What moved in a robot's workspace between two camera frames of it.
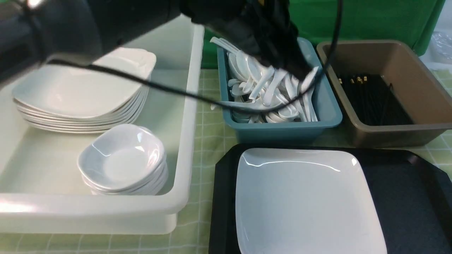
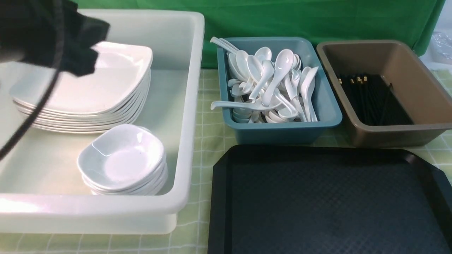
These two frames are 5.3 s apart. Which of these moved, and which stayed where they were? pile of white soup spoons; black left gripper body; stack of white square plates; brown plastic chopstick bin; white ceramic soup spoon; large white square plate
Moved: large white square plate; black left gripper body
Stayed: pile of white soup spoons; brown plastic chopstick bin; white ceramic soup spoon; stack of white square plates
